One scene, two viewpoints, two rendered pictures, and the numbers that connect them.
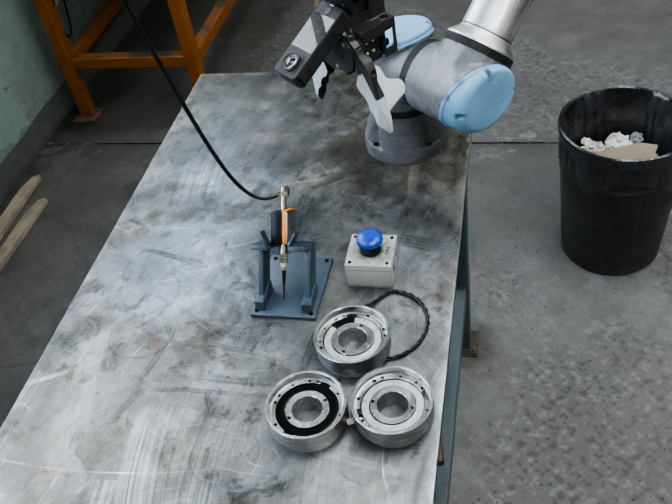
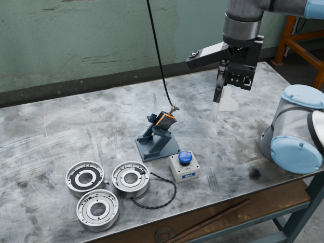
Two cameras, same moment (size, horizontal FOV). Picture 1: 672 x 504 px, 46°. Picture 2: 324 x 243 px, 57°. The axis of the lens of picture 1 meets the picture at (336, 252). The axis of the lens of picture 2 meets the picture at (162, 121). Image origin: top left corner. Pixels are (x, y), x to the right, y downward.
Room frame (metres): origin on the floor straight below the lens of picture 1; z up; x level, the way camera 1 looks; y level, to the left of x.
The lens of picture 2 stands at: (0.48, -0.45, 1.52)
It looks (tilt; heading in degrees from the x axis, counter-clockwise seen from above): 43 degrees down; 53
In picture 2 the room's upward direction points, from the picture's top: 2 degrees clockwise
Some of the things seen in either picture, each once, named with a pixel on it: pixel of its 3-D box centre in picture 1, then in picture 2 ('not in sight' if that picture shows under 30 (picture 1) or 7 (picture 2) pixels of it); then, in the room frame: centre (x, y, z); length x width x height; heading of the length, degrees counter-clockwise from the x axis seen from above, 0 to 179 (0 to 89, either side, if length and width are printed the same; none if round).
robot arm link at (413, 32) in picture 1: (402, 60); (299, 111); (1.19, -0.17, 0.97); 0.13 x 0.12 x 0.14; 32
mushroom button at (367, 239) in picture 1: (370, 247); (184, 160); (0.87, -0.05, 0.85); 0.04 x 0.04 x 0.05
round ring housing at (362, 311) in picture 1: (353, 342); (130, 180); (0.72, 0.00, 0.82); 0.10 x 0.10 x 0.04
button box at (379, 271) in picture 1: (373, 257); (185, 166); (0.88, -0.05, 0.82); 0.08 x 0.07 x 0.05; 163
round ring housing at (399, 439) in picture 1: (393, 408); (98, 210); (0.60, -0.04, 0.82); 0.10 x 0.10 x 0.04
